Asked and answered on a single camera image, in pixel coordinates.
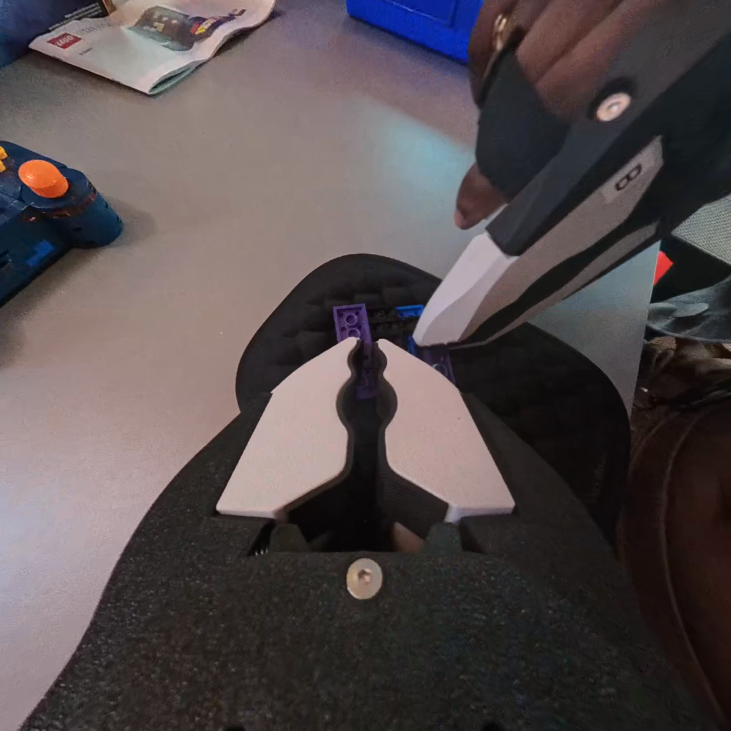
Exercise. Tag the person's right hand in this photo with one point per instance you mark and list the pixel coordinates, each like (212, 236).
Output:
(559, 51)

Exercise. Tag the person's left hand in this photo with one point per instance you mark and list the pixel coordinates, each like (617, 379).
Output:
(408, 537)

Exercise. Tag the dark blue brick game console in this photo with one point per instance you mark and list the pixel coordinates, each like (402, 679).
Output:
(45, 228)

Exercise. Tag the black quilted wrist rest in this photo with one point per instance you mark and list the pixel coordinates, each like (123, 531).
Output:
(542, 400)

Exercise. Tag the person's brown trousers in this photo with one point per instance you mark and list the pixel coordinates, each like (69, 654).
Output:
(679, 514)

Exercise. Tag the brick instruction booklet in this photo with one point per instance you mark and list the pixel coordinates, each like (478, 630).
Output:
(160, 40)

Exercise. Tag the grey mesh office chair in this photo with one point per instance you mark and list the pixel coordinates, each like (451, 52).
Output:
(702, 228)

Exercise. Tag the blue and purple brick assembly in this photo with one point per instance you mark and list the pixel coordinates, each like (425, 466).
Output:
(351, 322)

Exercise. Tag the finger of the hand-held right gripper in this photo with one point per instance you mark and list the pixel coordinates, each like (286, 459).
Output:
(474, 285)
(562, 299)

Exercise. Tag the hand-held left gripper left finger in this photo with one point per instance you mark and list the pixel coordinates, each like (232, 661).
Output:
(285, 445)

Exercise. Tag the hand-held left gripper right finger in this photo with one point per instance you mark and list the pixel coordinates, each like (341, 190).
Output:
(445, 445)

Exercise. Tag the blue storage bin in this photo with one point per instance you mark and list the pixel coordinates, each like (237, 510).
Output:
(417, 23)

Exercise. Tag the red plastic object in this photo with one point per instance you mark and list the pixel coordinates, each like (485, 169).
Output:
(662, 268)

